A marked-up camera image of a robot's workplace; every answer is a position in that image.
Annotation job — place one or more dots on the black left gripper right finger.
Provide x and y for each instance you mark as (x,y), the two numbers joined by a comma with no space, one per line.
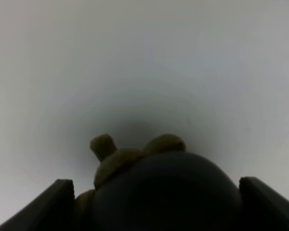
(263,208)

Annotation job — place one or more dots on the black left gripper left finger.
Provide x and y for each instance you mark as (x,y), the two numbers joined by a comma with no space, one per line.
(52,210)

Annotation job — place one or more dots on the dark round fruit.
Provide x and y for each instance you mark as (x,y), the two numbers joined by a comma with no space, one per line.
(161,187)

